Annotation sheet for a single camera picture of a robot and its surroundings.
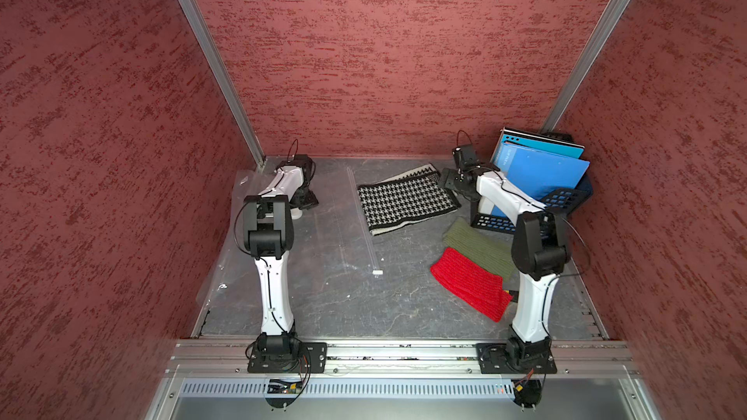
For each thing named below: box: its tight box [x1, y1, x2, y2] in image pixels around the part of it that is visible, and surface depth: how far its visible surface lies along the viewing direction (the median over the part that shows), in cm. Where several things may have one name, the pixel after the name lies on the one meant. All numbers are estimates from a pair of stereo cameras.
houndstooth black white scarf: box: [356, 163, 463, 237], surface depth 108 cm
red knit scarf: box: [429, 246, 514, 322], surface depth 87 cm
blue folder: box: [491, 141, 591, 218], surface depth 85 cm
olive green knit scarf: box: [442, 216, 516, 280], surface depth 97 cm
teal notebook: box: [490, 126, 585, 169], surface depth 87 cm
